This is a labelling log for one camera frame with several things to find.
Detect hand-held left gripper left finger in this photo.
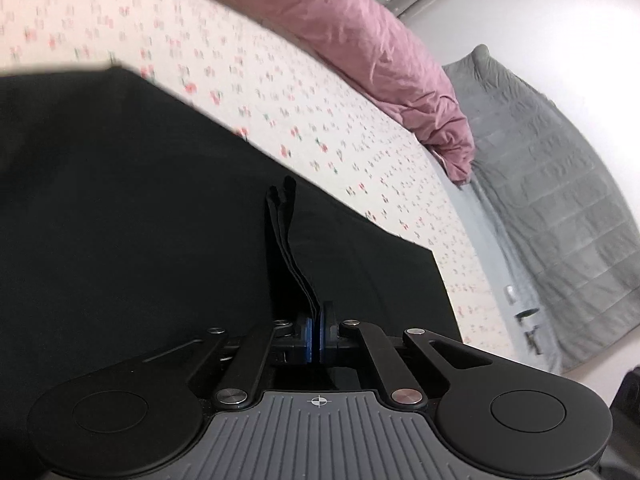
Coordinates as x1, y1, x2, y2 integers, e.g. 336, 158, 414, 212
142, 317, 317, 409

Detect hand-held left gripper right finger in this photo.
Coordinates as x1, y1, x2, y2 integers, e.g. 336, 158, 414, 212
319, 301, 493, 409

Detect black pants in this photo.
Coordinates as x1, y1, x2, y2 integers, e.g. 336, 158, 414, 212
0, 65, 463, 413

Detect grey bed sheet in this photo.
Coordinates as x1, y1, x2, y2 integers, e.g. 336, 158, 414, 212
429, 155, 566, 376

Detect small black object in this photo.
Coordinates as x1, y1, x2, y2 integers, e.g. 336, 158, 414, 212
515, 307, 549, 356

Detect cherry-print bed sheet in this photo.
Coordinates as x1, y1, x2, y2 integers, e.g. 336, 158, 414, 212
0, 0, 517, 357

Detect grey quilted headboard cover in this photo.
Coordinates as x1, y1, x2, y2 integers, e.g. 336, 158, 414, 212
442, 44, 640, 376

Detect pink duvet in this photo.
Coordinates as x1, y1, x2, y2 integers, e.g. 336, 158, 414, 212
190, 0, 476, 185

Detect dark object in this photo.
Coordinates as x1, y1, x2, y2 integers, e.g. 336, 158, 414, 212
611, 366, 640, 413

